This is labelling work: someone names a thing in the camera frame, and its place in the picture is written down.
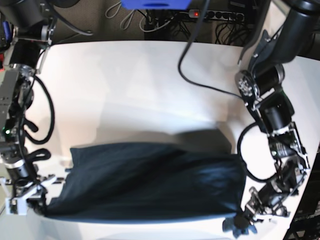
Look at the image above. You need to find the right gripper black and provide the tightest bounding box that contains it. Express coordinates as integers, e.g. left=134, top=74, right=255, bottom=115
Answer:
left=9, top=174, right=50, bottom=208

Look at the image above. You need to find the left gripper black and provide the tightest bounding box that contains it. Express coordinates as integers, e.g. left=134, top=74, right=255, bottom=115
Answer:
left=222, top=182, right=290, bottom=238

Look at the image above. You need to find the dark blue t-shirt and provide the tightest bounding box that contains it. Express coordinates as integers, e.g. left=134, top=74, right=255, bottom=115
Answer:
left=46, top=142, right=246, bottom=224

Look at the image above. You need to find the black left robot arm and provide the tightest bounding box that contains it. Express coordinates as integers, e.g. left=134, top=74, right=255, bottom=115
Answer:
left=222, top=0, right=320, bottom=238

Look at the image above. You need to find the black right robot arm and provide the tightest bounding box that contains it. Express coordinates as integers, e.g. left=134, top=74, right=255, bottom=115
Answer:
left=0, top=0, right=92, bottom=215

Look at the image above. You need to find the blue plastic box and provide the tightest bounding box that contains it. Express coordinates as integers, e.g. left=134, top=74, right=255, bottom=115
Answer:
left=121, top=0, right=191, bottom=10

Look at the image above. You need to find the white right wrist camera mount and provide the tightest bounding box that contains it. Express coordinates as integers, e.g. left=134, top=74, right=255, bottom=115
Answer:
left=0, top=174, right=65, bottom=216

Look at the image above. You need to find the blue handled tool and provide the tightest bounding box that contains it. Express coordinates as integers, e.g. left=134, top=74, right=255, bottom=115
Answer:
left=2, top=21, right=12, bottom=42

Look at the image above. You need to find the black power strip red switch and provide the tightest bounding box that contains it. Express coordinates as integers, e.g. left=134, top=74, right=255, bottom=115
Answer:
left=188, top=9, right=245, bottom=22

